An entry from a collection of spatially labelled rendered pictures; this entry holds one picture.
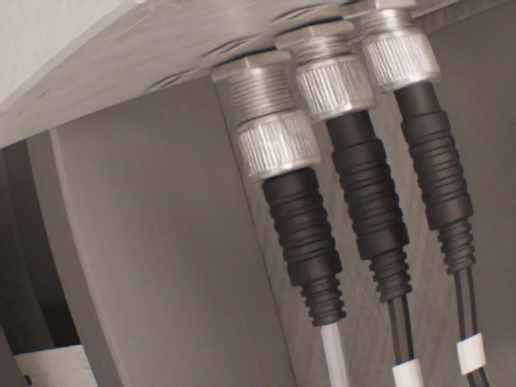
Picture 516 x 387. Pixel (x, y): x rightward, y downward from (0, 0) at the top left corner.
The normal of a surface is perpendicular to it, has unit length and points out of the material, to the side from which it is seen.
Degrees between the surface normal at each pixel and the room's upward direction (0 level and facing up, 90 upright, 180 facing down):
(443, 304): 90
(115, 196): 44
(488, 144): 90
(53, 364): 27
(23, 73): 90
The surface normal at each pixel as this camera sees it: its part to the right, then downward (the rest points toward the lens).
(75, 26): -0.88, 0.25
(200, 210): 0.38, -0.11
